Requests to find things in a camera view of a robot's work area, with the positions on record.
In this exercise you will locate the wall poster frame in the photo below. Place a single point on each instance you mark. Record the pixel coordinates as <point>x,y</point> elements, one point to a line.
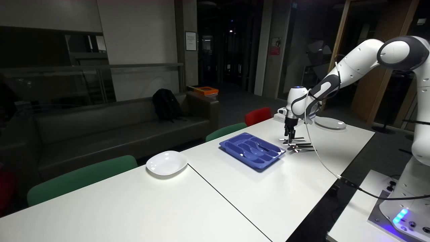
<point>191,41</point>

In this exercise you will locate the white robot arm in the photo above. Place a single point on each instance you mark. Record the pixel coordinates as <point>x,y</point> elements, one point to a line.
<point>406,53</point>

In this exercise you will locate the white plate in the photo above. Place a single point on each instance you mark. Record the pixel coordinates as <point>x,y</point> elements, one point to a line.
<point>165,164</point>

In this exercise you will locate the black-handled spoon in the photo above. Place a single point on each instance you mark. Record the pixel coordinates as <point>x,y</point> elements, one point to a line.
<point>297,143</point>

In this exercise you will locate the grey sofa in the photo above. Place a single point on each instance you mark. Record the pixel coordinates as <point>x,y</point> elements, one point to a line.
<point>50,144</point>

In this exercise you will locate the black backpack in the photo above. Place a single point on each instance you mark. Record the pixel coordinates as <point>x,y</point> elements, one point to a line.
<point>165,105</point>

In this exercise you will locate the blue cutlery tray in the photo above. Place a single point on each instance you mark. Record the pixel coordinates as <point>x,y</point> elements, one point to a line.
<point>251,151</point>

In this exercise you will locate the green chair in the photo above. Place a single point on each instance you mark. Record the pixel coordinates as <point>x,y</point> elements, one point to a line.
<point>224,131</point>
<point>79,178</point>

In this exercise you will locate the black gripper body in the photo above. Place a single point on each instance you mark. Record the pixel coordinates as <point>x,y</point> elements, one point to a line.
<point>290,128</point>

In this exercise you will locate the orange-lidded bin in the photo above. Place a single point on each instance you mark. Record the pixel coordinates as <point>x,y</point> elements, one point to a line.
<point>206,90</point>

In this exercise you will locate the red chair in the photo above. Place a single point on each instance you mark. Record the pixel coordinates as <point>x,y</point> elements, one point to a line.
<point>257,116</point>

